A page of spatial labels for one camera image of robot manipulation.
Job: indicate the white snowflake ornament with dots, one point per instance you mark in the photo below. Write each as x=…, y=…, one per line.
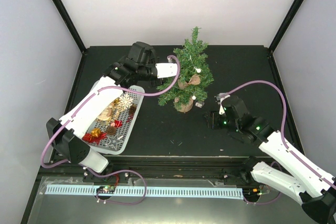
x=125, y=101

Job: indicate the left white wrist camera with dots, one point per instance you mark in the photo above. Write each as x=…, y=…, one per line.
x=165, y=70

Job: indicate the white perforated plastic basket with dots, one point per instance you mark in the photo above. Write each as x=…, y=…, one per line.
x=125, y=129

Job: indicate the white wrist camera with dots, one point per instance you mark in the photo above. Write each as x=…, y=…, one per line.
x=219, y=99
x=165, y=70

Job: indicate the silver star ornament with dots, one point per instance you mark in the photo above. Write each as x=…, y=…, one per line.
x=115, y=142

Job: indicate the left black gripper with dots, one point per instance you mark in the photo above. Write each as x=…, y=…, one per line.
x=153, y=84

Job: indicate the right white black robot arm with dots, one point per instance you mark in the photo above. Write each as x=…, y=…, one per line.
x=303, y=181

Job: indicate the brown burlap bow ornament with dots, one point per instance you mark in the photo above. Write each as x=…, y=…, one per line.
x=194, y=80

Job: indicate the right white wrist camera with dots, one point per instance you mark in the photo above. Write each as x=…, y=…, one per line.
x=219, y=99

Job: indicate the gold gift box ornament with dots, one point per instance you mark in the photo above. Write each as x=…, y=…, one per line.
x=95, y=133

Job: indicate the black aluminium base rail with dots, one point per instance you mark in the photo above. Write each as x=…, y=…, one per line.
x=229, y=170

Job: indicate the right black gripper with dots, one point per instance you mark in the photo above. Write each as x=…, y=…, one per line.
x=209, y=121

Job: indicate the black frame post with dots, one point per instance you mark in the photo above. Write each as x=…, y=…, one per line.
x=69, y=24
x=290, y=15

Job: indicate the clear light battery box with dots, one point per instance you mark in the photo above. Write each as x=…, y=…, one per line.
x=199, y=104

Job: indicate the white slotted cable duct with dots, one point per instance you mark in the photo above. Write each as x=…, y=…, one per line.
x=149, y=191

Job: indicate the brown pine cone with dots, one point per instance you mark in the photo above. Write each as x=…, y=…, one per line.
x=111, y=130

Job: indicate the small dark pine cone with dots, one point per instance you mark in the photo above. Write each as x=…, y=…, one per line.
x=132, y=109

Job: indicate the small green christmas tree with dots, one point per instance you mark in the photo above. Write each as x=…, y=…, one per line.
x=192, y=58

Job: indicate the left black frame post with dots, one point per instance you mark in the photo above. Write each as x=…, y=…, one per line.
x=69, y=24

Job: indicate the right black frame post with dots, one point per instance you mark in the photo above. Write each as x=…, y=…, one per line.
x=290, y=15

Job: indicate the red santa ornament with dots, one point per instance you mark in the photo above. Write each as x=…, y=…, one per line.
x=116, y=123

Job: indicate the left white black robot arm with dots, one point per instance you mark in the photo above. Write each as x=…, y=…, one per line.
x=65, y=143

